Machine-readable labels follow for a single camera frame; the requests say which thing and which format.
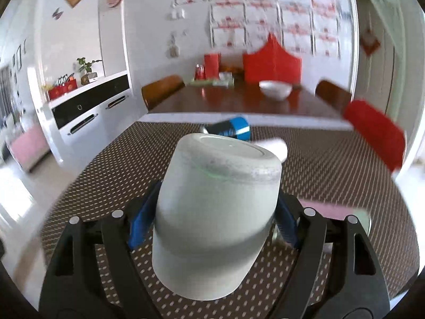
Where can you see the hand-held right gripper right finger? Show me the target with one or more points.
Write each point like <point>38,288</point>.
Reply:
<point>286,220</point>

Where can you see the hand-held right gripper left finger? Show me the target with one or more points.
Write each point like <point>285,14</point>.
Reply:
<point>142,220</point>

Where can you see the grey white cup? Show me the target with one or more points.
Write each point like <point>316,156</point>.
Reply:
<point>212,222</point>

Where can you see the pink flat pad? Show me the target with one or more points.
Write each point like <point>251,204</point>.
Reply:
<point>332,210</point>

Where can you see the white cylinder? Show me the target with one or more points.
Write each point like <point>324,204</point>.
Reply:
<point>278,148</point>

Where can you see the blue and black can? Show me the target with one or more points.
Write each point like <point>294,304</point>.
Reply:
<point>232,127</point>

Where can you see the white sideboard cabinet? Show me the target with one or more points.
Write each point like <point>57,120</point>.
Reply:
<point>89,113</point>

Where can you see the red chair cover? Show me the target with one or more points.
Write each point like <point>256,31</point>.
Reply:
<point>375,133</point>

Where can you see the dark wooden dining table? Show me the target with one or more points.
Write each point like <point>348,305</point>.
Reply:
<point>232,101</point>

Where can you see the white bowl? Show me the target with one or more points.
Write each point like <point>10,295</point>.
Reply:
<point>275,89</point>

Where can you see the brown wooden chair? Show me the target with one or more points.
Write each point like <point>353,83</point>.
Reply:
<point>332,93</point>
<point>161,89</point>

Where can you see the pink bench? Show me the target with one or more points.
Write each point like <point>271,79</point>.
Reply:
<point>30,148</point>

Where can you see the red box with utensils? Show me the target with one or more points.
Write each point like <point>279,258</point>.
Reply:
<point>63,90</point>

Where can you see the green flat box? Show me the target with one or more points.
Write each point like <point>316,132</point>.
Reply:
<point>212,82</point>

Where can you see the red pointed cushion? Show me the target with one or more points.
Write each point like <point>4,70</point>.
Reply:
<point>270,63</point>

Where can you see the red jar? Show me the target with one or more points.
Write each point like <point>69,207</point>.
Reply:
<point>199,72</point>

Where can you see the potted green plant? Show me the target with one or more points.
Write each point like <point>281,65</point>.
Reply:
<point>87,68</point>

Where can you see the red carton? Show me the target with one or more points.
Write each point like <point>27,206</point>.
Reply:
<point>211,66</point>

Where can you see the red door ornament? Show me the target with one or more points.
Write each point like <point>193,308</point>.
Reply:
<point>370,43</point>

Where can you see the wall of red-white certificates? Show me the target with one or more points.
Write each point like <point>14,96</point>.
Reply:
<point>265,16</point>

